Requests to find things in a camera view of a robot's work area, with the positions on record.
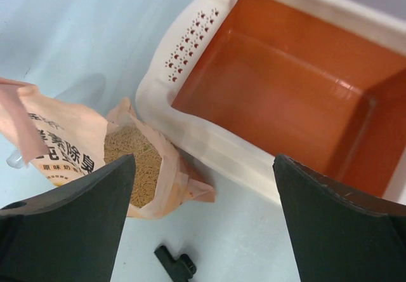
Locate black bag clip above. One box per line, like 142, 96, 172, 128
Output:
154, 245, 197, 282

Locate beige litter pellets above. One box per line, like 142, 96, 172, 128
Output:
104, 126, 162, 208

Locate pink cat litter bag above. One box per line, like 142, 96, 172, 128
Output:
1, 74, 215, 220

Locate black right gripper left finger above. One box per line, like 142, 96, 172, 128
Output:
1, 155, 136, 281

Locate white and orange litter box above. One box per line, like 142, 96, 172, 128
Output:
135, 0, 405, 203

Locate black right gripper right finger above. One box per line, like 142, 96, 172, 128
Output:
273, 154, 405, 281

